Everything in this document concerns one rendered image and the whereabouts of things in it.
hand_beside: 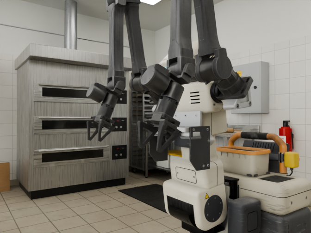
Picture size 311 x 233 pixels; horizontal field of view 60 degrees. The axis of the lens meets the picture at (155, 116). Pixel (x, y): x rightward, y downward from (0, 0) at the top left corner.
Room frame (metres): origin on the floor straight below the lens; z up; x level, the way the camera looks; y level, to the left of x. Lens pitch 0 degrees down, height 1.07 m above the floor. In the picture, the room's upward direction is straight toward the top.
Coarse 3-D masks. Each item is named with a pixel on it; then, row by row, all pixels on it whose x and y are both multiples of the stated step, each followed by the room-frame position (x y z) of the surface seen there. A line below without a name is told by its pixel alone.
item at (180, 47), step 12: (180, 0) 0.78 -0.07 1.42; (180, 12) 0.78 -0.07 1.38; (180, 24) 0.78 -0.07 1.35; (180, 36) 0.78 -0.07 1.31; (180, 48) 0.77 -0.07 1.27; (192, 48) 0.80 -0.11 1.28; (168, 60) 0.81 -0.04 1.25; (180, 60) 0.76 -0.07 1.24; (192, 60) 0.79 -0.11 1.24; (180, 72) 0.77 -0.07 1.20
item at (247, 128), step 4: (228, 124) 4.22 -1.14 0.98; (236, 128) 4.08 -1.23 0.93; (240, 128) 4.02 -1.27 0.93; (244, 128) 3.97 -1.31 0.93; (248, 128) 3.91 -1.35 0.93; (252, 128) 3.86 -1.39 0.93; (256, 128) 3.80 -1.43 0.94; (216, 136) 3.49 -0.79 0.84; (220, 136) 3.43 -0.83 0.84; (224, 136) 3.38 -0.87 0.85; (228, 136) 3.40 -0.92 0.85; (224, 140) 3.41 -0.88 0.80; (252, 140) 3.80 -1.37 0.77; (172, 144) 5.24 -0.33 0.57; (224, 144) 3.41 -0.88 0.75; (172, 148) 5.24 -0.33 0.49; (156, 168) 4.66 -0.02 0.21; (160, 168) 4.57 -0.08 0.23; (164, 168) 4.56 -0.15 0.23
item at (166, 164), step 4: (168, 152) 4.66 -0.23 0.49; (172, 152) 4.66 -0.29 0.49; (176, 152) 4.66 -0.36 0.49; (180, 152) 4.67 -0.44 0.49; (168, 156) 4.53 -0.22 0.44; (168, 160) 4.53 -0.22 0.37; (156, 164) 4.80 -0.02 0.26; (160, 164) 4.71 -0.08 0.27; (164, 164) 4.61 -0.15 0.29; (168, 164) 4.53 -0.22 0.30; (168, 168) 4.55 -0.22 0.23
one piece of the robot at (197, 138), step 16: (176, 112) 1.11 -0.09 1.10; (192, 112) 1.04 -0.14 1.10; (192, 128) 0.95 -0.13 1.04; (208, 128) 1.00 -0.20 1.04; (176, 144) 1.13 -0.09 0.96; (192, 144) 0.95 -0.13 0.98; (208, 144) 1.00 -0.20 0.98; (160, 160) 1.19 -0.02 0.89; (192, 160) 0.95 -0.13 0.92; (208, 160) 1.00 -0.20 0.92
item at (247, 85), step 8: (232, 72) 0.90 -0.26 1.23; (224, 80) 0.90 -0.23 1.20; (232, 80) 0.90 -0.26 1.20; (240, 80) 0.91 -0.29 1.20; (248, 80) 0.93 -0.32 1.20; (224, 88) 0.92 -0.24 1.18; (232, 88) 0.90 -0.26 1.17; (240, 88) 0.91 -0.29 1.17; (248, 88) 0.90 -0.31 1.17; (224, 96) 0.95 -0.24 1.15; (232, 96) 0.92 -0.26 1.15; (240, 96) 0.90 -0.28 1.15
